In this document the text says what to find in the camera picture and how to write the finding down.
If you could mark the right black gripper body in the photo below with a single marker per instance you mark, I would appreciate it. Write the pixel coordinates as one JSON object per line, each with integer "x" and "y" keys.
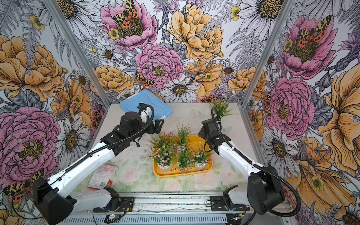
{"x": 202, "y": 135}

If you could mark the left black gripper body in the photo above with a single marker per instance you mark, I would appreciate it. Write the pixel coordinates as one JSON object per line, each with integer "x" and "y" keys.
{"x": 149, "y": 130}

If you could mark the green grass potted plant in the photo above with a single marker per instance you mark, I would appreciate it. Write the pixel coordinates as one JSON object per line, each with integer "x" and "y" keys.
{"x": 221, "y": 107}

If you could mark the pink flower potted plant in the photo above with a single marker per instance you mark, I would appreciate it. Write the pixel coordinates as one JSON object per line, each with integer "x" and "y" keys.
{"x": 201, "y": 159}

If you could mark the large pink potted gypsophila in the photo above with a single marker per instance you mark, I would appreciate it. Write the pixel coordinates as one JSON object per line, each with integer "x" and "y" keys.
{"x": 164, "y": 157}

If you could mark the orange flower potted plant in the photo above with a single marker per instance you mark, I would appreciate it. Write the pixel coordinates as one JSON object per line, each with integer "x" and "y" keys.
{"x": 183, "y": 160}

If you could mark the red flower potted plant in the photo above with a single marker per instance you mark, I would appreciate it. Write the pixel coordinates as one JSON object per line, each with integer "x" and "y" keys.
{"x": 162, "y": 141}

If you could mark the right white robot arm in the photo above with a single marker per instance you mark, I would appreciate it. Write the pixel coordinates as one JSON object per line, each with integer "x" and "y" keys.
{"x": 264, "y": 185}

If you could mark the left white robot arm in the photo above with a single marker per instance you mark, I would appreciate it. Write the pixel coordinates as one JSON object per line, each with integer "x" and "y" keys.
{"x": 53, "y": 197}

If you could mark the blue lidded storage box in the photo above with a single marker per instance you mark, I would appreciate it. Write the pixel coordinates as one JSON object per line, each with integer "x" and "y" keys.
{"x": 130, "y": 104}

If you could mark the yellow plastic tray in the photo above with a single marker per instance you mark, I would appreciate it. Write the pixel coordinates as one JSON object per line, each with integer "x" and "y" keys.
{"x": 197, "y": 144}

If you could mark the pink white small carton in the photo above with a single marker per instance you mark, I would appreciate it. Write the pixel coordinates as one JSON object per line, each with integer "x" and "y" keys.
{"x": 103, "y": 177}

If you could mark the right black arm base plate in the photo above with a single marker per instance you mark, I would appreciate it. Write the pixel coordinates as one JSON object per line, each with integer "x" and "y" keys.
{"x": 219, "y": 204}

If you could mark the aluminium front rail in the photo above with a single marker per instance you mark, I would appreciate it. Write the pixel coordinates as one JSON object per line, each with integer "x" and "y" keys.
{"x": 152, "y": 202}

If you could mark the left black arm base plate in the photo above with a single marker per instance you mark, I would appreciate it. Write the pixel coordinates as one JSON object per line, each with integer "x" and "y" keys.
{"x": 123, "y": 204}

